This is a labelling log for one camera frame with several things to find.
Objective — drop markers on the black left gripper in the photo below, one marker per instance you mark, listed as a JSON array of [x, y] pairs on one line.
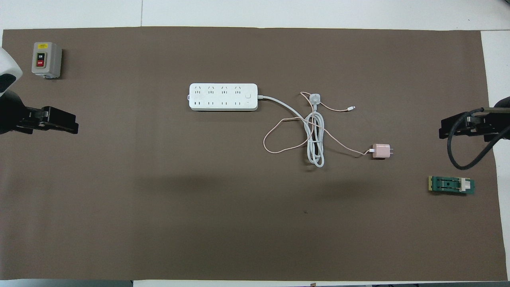
[[12, 113]]

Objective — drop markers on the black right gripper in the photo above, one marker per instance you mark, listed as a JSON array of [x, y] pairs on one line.
[[500, 123]]

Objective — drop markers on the pink charger block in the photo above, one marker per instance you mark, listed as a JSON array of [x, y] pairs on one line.
[[380, 152]]

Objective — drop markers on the white power strip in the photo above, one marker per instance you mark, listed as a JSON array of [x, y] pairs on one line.
[[223, 97]]

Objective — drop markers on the brown table mat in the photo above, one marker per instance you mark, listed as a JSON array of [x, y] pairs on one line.
[[199, 199]]

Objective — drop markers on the green knife switch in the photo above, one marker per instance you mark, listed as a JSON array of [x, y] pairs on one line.
[[450, 185]]

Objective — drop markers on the grey on-off switch box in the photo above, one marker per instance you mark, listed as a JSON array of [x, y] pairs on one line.
[[46, 59]]

